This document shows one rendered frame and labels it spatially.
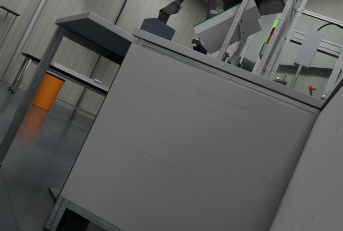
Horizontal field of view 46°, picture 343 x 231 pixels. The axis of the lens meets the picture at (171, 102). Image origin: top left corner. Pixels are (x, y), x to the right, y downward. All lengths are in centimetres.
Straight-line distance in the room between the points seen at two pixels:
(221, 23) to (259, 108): 52
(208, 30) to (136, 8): 942
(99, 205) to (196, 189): 36
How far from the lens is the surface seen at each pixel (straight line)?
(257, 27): 200
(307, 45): 331
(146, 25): 221
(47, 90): 725
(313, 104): 143
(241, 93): 144
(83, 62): 1073
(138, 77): 152
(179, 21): 1172
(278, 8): 202
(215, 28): 182
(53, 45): 232
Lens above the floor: 55
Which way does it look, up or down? 4 degrees up
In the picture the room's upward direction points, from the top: 25 degrees clockwise
